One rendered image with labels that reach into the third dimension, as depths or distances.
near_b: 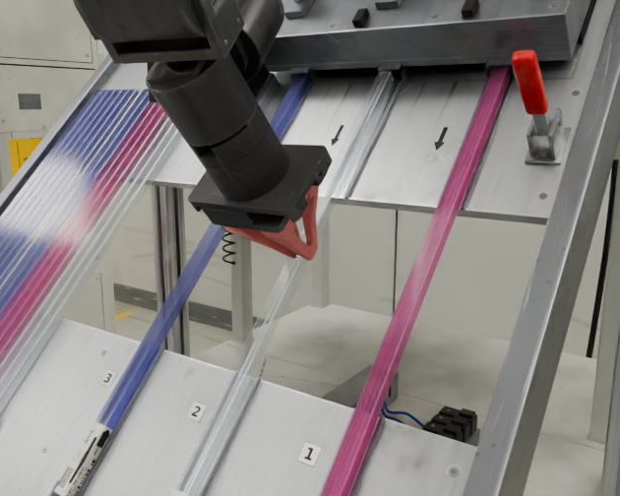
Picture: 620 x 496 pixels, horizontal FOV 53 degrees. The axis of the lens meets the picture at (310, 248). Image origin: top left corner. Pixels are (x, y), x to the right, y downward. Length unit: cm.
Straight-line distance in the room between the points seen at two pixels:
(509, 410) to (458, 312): 203
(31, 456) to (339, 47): 48
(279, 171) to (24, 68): 140
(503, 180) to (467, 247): 184
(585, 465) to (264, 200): 60
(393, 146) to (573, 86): 16
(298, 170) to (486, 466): 23
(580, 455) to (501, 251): 147
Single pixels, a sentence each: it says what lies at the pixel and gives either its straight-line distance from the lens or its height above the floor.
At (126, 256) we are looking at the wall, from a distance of 359.
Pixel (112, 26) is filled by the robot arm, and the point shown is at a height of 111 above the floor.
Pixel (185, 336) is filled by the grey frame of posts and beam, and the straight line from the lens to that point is 116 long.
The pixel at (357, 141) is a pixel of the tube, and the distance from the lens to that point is 59.
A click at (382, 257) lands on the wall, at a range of 253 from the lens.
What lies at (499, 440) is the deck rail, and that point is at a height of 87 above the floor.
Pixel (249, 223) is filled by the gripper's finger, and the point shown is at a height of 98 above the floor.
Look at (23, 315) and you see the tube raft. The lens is 72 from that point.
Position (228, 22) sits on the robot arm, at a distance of 40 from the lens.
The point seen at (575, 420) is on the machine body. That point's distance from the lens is 102.
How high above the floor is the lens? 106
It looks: 13 degrees down
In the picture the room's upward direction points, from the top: straight up
